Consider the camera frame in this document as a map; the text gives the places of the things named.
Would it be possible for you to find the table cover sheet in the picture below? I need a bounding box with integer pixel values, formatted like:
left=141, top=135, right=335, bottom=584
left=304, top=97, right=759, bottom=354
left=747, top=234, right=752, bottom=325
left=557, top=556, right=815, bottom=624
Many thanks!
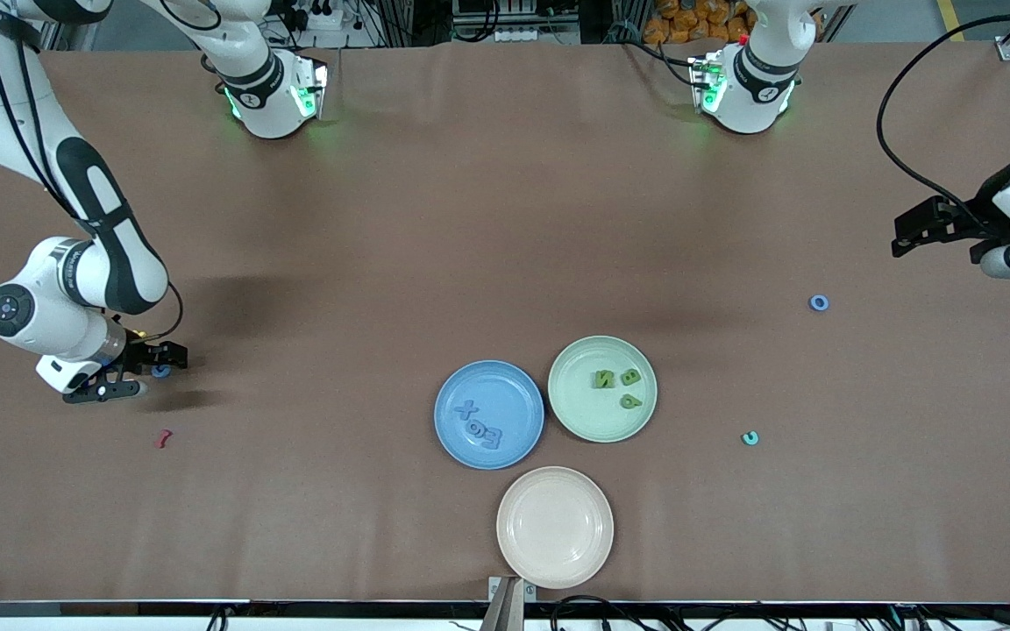
left=0, top=39, right=1010, bottom=606

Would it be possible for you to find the beige plate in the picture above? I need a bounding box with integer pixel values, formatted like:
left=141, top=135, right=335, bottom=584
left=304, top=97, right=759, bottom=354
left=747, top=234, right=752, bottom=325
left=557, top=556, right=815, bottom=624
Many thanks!
left=496, top=465, right=615, bottom=590

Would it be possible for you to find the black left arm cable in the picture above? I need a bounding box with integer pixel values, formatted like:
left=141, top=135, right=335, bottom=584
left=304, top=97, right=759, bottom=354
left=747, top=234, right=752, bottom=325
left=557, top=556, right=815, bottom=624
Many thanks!
left=876, top=11, right=1010, bottom=220

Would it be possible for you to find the blue plate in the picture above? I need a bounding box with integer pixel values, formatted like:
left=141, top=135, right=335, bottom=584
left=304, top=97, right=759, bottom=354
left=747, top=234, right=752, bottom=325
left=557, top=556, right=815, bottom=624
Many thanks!
left=433, top=360, right=546, bottom=471

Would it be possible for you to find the white power strip with plugs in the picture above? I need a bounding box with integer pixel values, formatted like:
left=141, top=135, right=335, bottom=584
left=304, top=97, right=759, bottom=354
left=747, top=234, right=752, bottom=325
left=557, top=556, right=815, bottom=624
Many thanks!
left=290, top=0, right=350, bottom=32

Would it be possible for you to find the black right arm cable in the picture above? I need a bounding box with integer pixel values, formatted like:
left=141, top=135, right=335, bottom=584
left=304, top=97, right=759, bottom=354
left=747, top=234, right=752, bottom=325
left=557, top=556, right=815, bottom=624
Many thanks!
left=132, top=280, right=185, bottom=343

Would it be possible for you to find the bag of oranges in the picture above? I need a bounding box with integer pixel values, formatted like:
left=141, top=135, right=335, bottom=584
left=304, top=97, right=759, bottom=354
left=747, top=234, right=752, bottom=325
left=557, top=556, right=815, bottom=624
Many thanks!
left=643, top=0, right=756, bottom=45

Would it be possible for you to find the green plate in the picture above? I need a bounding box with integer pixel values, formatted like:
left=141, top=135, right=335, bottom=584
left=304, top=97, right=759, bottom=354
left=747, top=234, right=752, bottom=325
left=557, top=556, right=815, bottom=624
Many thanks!
left=547, top=335, right=658, bottom=444

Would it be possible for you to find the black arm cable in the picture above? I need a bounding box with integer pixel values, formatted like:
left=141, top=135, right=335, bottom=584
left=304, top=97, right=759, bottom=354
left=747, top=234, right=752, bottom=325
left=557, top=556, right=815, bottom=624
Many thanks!
left=132, top=280, right=185, bottom=343
left=876, top=11, right=1010, bottom=220

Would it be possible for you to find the black cable loop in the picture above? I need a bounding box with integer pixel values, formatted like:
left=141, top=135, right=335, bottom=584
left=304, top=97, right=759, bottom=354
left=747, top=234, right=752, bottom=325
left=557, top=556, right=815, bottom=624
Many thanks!
left=549, top=595, right=646, bottom=631

